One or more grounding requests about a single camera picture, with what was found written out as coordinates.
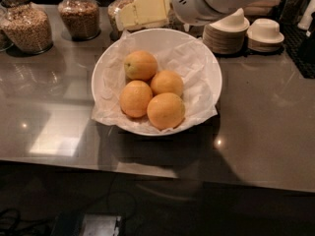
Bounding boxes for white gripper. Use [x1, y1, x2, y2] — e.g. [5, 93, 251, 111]
[115, 0, 230, 30]

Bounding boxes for orange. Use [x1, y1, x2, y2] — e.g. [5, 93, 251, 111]
[119, 80, 153, 118]
[124, 50, 158, 81]
[147, 92, 185, 130]
[151, 70, 184, 96]

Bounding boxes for white bowl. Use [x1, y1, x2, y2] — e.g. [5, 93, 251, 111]
[91, 28, 223, 137]

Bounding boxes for right glass cereal jar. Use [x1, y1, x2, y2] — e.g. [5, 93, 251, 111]
[107, 0, 134, 40]

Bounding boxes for glass cereal jar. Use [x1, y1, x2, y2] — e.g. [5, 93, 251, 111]
[58, 0, 100, 40]
[1, 0, 53, 54]
[107, 0, 134, 40]

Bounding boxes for white crumpled paper liner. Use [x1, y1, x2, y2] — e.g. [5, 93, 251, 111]
[91, 29, 219, 135]

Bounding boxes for middle glass cereal jar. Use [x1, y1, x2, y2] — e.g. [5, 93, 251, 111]
[58, 0, 100, 40]

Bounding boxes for large stack paper bowls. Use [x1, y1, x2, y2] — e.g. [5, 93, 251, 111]
[202, 8, 250, 55]

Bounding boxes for stacked napkins tray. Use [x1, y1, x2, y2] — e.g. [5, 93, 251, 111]
[243, 0, 281, 16]

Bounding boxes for small stack paper bowls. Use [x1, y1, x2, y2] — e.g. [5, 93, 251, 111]
[246, 19, 284, 52]

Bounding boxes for left glass cereal jar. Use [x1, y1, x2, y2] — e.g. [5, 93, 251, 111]
[1, 0, 53, 54]

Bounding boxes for glass jar at edge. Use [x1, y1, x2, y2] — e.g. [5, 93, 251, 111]
[0, 7, 13, 52]

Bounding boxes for black rubber mat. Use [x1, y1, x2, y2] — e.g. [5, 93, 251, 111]
[282, 23, 315, 80]

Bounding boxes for grey box under counter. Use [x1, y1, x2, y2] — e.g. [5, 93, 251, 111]
[78, 213, 123, 236]

